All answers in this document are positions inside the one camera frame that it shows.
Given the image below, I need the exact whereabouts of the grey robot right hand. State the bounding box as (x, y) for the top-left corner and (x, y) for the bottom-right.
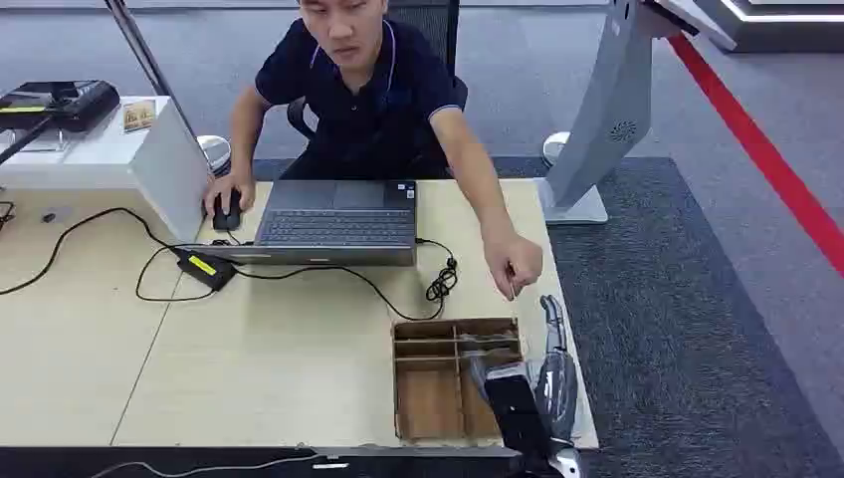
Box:
(532, 295), (580, 444)

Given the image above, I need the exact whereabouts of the person's right hand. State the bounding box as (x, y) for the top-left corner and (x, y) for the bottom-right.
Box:
(202, 172), (257, 219)

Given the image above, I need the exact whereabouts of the person's left hand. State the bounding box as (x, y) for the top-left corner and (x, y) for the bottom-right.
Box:
(481, 227), (545, 303)

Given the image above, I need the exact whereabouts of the black computer mouse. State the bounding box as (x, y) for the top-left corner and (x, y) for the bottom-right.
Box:
(212, 189), (243, 232)

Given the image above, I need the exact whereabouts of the round white stand base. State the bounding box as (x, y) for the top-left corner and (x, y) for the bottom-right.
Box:
(541, 131), (571, 169)
(196, 134), (232, 176)

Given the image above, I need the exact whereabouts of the white box partition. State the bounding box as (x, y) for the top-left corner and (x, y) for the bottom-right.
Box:
(0, 95), (216, 244)

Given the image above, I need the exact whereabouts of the black power adapter yellow label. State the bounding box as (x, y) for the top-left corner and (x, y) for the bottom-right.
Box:
(175, 248), (237, 292)

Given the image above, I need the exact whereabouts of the grey laptop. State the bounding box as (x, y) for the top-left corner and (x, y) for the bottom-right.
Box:
(186, 179), (419, 267)

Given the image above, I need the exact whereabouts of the dark grey carpet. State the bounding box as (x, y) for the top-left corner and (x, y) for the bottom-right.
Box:
(253, 155), (844, 478)

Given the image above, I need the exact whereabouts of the wooden card box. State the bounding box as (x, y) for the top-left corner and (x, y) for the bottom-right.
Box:
(392, 318), (526, 443)

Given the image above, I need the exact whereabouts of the dark slanted pole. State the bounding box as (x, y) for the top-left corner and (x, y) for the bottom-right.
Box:
(104, 0), (199, 143)

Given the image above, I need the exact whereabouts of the person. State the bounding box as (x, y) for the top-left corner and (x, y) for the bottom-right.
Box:
(202, 0), (545, 303)

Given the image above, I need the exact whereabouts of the black desktop device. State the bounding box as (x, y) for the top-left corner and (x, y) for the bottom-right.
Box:
(0, 80), (122, 133)

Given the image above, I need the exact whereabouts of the grey kiosk stand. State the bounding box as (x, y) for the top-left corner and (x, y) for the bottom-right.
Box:
(534, 0), (738, 227)

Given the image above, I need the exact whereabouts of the clear acrylic stand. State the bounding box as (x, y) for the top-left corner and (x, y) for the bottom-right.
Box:
(6, 128), (71, 154)

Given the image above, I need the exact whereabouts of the red floor tape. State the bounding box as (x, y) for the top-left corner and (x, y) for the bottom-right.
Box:
(667, 33), (844, 279)

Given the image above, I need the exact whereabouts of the black front panel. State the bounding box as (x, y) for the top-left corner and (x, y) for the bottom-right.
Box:
(0, 447), (528, 478)

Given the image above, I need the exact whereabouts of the lit display platform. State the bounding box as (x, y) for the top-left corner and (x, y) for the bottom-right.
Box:
(692, 0), (844, 54)

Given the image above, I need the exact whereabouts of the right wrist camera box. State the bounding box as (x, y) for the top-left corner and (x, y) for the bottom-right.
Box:
(483, 360), (555, 463)

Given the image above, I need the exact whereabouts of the black laptop charging cable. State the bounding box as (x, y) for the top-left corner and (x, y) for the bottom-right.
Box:
(230, 237), (460, 323)

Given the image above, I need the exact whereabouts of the black mains cable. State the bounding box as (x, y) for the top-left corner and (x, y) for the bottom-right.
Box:
(0, 207), (219, 304)

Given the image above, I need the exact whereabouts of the white cable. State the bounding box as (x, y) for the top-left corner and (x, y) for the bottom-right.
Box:
(89, 453), (324, 478)

